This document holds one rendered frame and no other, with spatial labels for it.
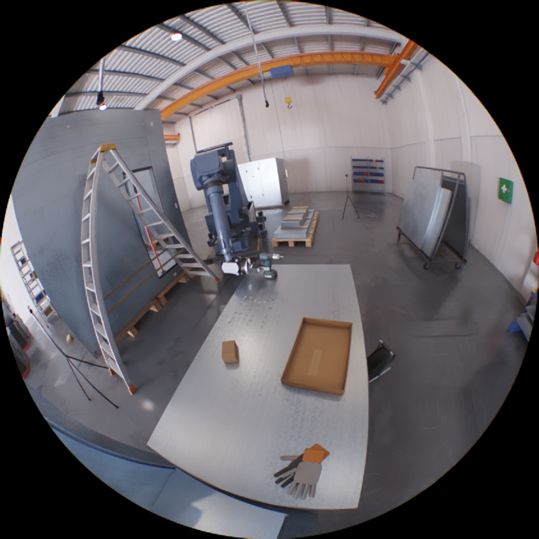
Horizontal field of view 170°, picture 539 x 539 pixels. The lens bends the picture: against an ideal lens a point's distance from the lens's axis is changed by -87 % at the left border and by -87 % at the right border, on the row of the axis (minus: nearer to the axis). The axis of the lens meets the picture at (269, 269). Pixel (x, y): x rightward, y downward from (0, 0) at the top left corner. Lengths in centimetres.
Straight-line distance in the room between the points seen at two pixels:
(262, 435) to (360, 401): 45
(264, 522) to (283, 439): 82
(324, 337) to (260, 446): 67
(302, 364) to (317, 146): 1146
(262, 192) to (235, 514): 834
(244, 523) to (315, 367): 122
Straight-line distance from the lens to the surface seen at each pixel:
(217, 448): 93
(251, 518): 151
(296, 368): 97
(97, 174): 207
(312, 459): 83
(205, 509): 160
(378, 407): 165
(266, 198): 788
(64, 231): 256
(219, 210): 169
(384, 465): 163
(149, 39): 902
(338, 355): 101
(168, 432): 107
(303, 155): 1185
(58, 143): 288
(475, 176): 555
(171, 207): 336
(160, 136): 361
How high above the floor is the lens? 151
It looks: 30 degrees down
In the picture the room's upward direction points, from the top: 10 degrees counter-clockwise
